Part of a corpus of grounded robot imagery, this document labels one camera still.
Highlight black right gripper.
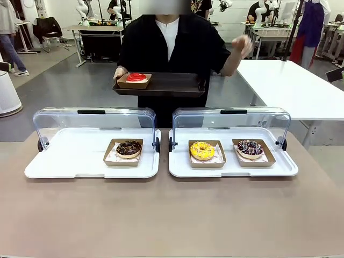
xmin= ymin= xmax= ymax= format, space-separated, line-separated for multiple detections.
xmin=326 ymin=68 xmax=344 ymax=83

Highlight cardboard tray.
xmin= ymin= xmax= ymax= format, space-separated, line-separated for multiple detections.
xmin=232 ymin=138 xmax=277 ymax=168
xmin=188 ymin=139 xmax=227 ymax=169
xmin=103 ymin=138 xmax=144 ymax=168
xmin=117 ymin=73 xmax=153 ymax=90

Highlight red glazed donut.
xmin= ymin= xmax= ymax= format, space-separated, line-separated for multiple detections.
xmin=126 ymin=73 xmax=148 ymax=83

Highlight dark brown serving tray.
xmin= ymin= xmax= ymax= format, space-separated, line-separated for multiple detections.
xmin=111 ymin=71 xmax=207 ymax=98

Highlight person's left forearm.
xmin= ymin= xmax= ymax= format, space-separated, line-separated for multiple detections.
xmin=219 ymin=48 xmax=244 ymax=78

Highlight chocolate white drizzled donut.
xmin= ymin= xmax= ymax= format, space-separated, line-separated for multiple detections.
xmin=236 ymin=139 xmax=264 ymax=160

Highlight cardboard tray under purple donut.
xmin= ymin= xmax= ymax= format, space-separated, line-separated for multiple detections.
xmin=232 ymin=138 xmax=277 ymax=168

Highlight chocolate sprinkled donut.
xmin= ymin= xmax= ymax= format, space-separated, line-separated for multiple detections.
xmin=116 ymin=140 xmax=143 ymax=159

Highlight cardboard tray under chocolate donut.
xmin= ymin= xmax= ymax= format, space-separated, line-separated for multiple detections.
xmin=103 ymin=138 xmax=144 ymax=168

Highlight yellow sprinkled donut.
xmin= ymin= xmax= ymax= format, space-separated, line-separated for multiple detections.
xmin=189 ymin=141 xmax=216 ymax=161

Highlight person in black jacket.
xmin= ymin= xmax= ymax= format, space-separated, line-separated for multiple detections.
xmin=116 ymin=13 xmax=232 ymax=128

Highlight cardboard tray under yellow donut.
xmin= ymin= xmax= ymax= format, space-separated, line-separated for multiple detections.
xmin=188 ymin=139 xmax=227 ymax=169

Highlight person's left hand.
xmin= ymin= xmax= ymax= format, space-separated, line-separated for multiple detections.
xmin=232 ymin=34 xmax=254 ymax=59

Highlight person's right hand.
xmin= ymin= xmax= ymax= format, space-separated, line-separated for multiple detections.
xmin=112 ymin=67 xmax=129 ymax=82

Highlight white cylindrical air purifier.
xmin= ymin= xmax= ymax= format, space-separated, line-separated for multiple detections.
xmin=0 ymin=70 xmax=24 ymax=118

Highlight bystander in grey hoodie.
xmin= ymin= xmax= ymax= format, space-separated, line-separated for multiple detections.
xmin=0 ymin=0 xmax=30 ymax=78

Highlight white background desk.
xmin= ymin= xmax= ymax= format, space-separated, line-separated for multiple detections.
xmin=15 ymin=20 xmax=38 ymax=55

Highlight white side table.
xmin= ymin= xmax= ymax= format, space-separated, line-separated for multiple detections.
xmin=235 ymin=59 xmax=344 ymax=148

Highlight bystander in purple apron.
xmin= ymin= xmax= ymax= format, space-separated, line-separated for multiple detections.
xmin=289 ymin=0 xmax=332 ymax=70

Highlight chair with black jacket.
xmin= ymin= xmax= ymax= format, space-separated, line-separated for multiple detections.
xmin=32 ymin=16 xmax=70 ymax=54

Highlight black tripod pole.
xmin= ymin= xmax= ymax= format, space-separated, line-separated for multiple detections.
xmin=281 ymin=0 xmax=306 ymax=62

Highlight grey background workbench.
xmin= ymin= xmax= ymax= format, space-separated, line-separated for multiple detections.
xmin=246 ymin=21 xmax=299 ymax=60

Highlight background workbench with black skirt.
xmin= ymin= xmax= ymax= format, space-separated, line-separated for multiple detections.
xmin=66 ymin=24 xmax=126 ymax=68

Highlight white display tray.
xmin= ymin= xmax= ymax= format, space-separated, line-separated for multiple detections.
xmin=24 ymin=127 xmax=161 ymax=180
xmin=168 ymin=127 xmax=300 ymax=178

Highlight clear hinged display lid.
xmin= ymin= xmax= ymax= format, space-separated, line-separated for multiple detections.
xmin=168 ymin=106 xmax=292 ymax=154
xmin=32 ymin=106 xmax=161 ymax=154

